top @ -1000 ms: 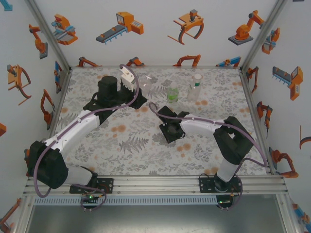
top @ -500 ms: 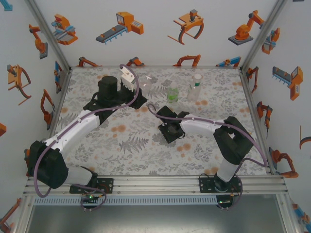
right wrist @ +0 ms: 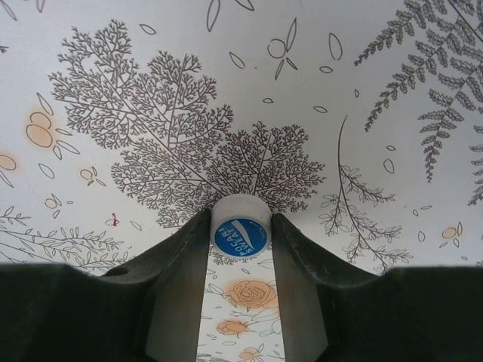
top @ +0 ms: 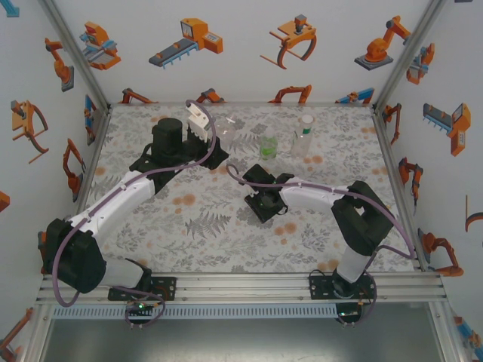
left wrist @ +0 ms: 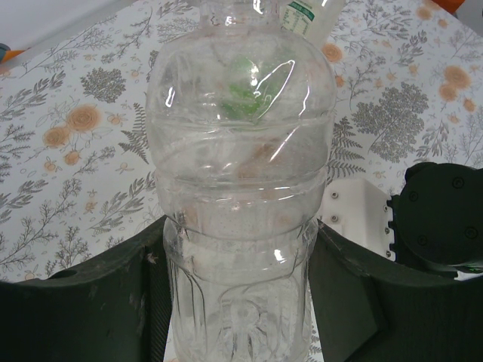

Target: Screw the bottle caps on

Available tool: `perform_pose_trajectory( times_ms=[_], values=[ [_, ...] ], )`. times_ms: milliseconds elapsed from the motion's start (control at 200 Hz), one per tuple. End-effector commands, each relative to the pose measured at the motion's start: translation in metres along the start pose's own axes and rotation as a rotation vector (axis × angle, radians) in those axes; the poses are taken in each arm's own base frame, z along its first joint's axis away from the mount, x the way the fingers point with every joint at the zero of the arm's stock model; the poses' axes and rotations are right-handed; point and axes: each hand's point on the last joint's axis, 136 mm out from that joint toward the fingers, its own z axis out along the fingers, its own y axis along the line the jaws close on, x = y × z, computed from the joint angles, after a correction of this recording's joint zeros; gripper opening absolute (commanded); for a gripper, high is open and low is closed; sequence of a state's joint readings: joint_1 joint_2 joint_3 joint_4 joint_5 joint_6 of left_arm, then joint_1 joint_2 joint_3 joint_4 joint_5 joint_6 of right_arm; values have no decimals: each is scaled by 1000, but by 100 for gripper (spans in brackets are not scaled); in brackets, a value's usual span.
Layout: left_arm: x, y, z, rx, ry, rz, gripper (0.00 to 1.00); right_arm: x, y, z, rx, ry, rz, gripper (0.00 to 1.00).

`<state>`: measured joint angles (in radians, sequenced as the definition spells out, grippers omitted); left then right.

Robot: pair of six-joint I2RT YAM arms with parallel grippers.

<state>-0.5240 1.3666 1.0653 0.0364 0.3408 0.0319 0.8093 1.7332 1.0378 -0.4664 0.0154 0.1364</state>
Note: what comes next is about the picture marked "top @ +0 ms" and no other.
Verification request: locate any clear unlabelled plastic bottle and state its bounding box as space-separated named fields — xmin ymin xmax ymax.
xmin=214 ymin=115 xmax=239 ymax=147

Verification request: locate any floral patterned table cover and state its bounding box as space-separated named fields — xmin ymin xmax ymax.
xmin=66 ymin=104 xmax=422 ymax=273

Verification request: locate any small circuit board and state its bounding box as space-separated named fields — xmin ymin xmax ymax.
xmin=125 ymin=300 xmax=158 ymax=314
xmin=337 ymin=307 xmax=364 ymax=321

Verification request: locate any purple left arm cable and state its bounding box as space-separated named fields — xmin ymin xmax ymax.
xmin=52 ymin=98 xmax=218 ymax=331

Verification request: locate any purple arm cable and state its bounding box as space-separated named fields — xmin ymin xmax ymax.
xmin=225 ymin=164 xmax=416 ymax=327
xmin=52 ymin=98 xmax=218 ymax=331

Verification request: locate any aluminium side rail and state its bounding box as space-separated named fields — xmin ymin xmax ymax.
xmin=56 ymin=105 xmax=114 ymax=275
xmin=371 ymin=104 xmax=429 ymax=272

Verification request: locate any aluminium frame rail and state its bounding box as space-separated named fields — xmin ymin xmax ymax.
xmin=35 ymin=271 xmax=446 ymax=305

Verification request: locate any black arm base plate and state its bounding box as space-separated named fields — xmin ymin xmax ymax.
xmin=108 ymin=276 xmax=178 ymax=302
xmin=308 ymin=268 xmax=378 ymax=302

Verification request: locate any white slotted cable duct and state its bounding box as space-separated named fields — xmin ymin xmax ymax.
xmin=51 ymin=304 xmax=339 ymax=321

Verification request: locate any aluminium frame post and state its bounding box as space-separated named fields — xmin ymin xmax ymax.
xmin=39 ymin=0 xmax=112 ymax=112
xmin=372 ymin=0 xmax=450 ymax=112

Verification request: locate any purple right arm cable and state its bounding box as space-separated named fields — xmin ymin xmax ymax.
xmin=225 ymin=164 xmax=416 ymax=327

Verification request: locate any aluminium frame leg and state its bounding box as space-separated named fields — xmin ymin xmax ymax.
xmin=20 ymin=303 xmax=52 ymax=362
xmin=428 ymin=301 xmax=467 ymax=362

